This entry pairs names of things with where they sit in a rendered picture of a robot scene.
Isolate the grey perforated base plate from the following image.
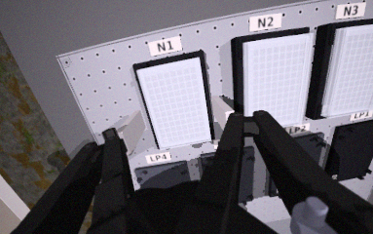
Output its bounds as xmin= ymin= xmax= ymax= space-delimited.
xmin=56 ymin=0 xmax=373 ymax=223

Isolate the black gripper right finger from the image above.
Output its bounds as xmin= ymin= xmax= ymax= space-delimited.
xmin=174 ymin=95 xmax=373 ymax=234

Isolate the white button panel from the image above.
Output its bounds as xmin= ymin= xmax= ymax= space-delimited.
xmin=265 ymin=218 xmax=291 ymax=234

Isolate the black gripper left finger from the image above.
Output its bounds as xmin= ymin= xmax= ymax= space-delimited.
xmin=10 ymin=110 xmax=146 ymax=234

